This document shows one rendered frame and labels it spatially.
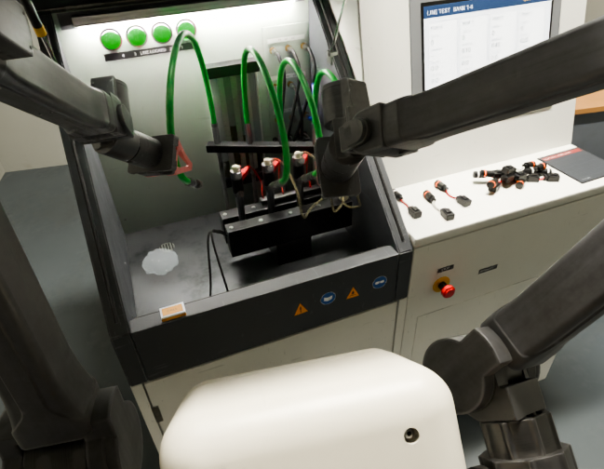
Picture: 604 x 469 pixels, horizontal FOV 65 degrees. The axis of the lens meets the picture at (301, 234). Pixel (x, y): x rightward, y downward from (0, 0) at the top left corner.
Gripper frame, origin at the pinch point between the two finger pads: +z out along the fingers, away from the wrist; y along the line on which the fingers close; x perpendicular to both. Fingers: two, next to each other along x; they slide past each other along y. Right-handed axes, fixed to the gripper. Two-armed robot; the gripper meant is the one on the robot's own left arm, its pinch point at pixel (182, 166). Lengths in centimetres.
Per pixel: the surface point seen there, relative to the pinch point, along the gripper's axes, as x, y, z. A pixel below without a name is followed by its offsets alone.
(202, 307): 27.8, 1.2, 11.0
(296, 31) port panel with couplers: -46, -6, 36
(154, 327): 32.0, 7.9, 4.5
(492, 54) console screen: -41, -54, 56
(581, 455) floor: 78, -80, 128
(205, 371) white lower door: 43.1, 6.6, 20.9
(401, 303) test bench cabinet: 26, -32, 51
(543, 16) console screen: -52, -66, 61
